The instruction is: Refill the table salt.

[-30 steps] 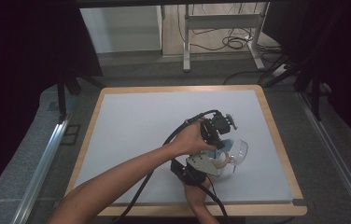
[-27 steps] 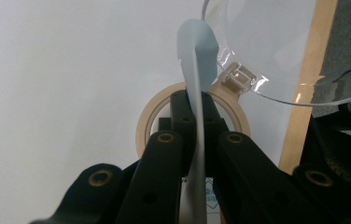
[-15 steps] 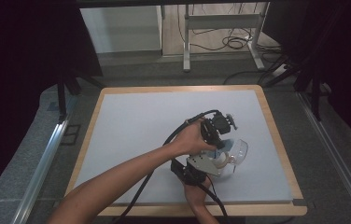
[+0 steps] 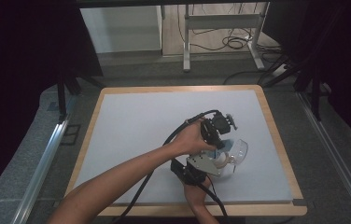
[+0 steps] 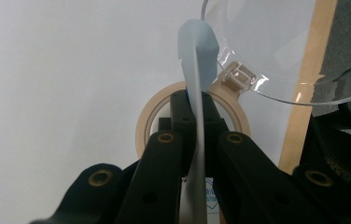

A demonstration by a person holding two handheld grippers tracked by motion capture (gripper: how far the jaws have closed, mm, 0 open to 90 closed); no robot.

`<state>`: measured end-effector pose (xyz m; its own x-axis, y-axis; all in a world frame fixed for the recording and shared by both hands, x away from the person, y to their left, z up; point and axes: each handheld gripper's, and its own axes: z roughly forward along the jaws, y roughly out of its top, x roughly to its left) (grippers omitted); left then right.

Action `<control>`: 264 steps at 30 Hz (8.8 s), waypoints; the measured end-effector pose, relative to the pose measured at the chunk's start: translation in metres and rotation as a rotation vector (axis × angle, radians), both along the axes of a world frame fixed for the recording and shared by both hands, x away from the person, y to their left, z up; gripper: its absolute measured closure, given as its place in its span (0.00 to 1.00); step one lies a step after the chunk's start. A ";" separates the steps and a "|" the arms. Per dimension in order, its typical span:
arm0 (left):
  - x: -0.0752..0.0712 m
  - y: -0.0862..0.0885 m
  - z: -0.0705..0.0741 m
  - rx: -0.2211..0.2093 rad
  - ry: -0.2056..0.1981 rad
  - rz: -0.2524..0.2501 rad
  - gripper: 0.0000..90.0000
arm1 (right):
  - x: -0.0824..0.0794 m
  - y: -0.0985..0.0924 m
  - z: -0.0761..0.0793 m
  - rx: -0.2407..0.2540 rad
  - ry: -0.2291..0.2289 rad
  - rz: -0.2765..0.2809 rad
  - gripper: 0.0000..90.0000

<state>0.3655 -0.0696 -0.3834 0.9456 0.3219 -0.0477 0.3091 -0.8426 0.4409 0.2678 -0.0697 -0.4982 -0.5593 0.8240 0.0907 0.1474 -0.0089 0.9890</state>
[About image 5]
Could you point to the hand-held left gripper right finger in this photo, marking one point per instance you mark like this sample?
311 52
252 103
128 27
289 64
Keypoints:
212 118

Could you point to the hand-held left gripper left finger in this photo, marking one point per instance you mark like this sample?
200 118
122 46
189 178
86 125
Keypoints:
183 109

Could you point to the clear glass measuring cup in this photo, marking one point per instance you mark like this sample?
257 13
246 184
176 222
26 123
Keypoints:
237 74

